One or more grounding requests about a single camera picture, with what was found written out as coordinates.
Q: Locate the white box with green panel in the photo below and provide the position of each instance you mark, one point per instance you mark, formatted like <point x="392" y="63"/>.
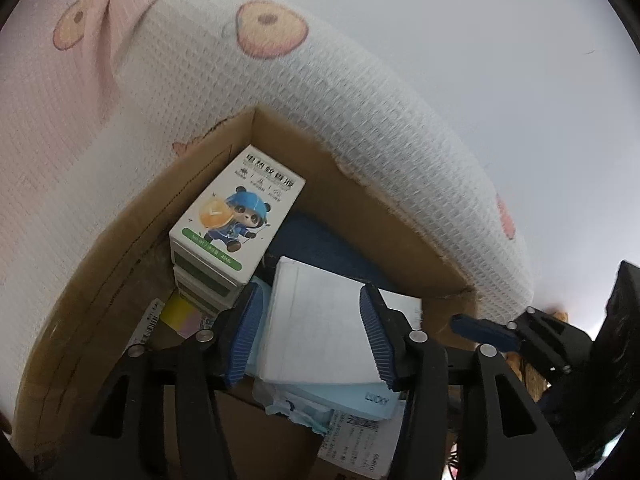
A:
<point x="200" y="270"/>
<point x="205" y="301"/>

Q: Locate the light blue wrapper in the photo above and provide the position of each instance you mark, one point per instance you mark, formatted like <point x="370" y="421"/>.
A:
<point x="290" y="410"/>

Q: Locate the light blue box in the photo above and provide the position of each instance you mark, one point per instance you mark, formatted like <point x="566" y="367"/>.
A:
<point x="350" y="401"/>

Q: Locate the brown cardboard box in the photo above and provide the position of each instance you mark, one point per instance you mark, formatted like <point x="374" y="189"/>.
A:
<point x="320" y="175"/>

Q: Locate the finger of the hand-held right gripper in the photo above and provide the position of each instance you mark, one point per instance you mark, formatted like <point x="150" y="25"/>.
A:
<point x="480" y="331"/>

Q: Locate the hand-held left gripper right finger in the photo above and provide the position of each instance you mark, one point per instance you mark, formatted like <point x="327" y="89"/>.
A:
<point x="377" y="342"/>

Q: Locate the white box with panda print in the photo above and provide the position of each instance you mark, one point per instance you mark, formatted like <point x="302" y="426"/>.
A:
<point x="235" y="210"/>

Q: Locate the white tissue pack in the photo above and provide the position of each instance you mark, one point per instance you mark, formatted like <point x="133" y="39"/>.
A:
<point x="320" y="320"/>

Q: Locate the pink and white printed blanket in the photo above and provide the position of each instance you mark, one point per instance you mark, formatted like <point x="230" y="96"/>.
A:
<point x="200" y="60"/>

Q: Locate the yellow packet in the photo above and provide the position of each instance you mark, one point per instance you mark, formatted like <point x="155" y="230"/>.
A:
<point x="180" y="315"/>

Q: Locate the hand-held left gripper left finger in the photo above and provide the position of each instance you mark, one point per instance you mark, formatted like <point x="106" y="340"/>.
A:
<point x="245" y="332"/>

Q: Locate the dark blue cloth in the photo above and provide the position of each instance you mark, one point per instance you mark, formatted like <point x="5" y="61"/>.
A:
<point x="320" y="245"/>

